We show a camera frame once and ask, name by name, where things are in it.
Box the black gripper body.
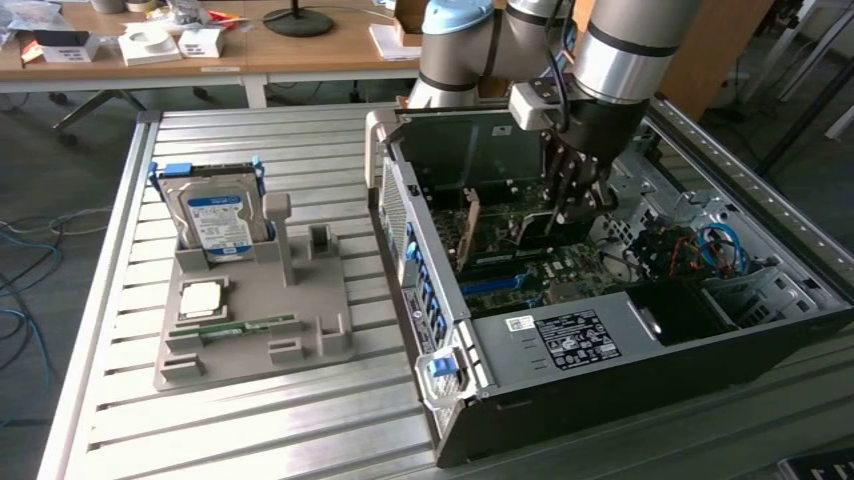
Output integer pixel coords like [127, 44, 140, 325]
[559, 94, 653, 167]

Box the black graphics card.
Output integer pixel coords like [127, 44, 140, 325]
[458, 186, 593, 274]

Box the green motherboard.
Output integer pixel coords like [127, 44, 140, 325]
[426, 179, 636, 311]

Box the installed green RAM stick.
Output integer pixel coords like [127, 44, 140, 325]
[466, 252, 543, 266]

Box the wooden cabinet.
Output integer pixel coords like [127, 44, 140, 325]
[573, 0, 780, 121]

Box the black plastic shroud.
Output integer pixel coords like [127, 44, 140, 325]
[626, 279, 740, 347]

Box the grey power supply unit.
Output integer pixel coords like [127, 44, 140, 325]
[459, 293, 669, 394]

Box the silver disk bay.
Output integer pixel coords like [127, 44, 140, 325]
[700, 264, 822, 331]

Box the white paper booklet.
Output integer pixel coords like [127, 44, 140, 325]
[369, 23, 423, 61]

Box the brown cardboard box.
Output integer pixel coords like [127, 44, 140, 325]
[393, 0, 429, 46]

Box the black open PC case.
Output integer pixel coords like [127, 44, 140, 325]
[363, 92, 854, 469]

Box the wooden desk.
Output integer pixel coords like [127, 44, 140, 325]
[246, 0, 613, 109]
[0, 0, 250, 109]

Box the grey parts rack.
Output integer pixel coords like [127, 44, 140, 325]
[152, 192, 355, 394]

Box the black round lamp base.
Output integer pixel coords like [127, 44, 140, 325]
[262, 0, 335, 39]

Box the hard disk with blue carrier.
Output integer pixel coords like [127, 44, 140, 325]
[147, 155, 277, 264]

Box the silver CPU chip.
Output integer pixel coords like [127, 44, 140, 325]
[178, 282, 230, 321]

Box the orange packet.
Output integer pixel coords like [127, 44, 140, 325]
[206, 9, 250, 31]

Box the white labelled cardboard box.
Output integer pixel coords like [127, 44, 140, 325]
[178, 27, 227, 59]

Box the black keyboard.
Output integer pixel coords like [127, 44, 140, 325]
[777, 447, 854, 480]

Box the white box with tape roll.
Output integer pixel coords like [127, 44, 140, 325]
[119, 24, 183, 67]

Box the black and white box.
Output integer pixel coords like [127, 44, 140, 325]
[32, 29, 102, 64]

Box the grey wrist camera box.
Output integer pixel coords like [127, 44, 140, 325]
[507, 79, 569, 132]

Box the black camera cable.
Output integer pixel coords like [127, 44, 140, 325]
[546, 0, 583, 134]

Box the red wire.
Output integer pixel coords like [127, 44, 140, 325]
[673, 237, 704, 274]

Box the blue wire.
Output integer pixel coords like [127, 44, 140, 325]
[697, 222, 749, 279]

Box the white floor cable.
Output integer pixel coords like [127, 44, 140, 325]
[0, 207, 112, 236]

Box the blue floor cable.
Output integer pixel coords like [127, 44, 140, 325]
[0, 219, 66, 426]

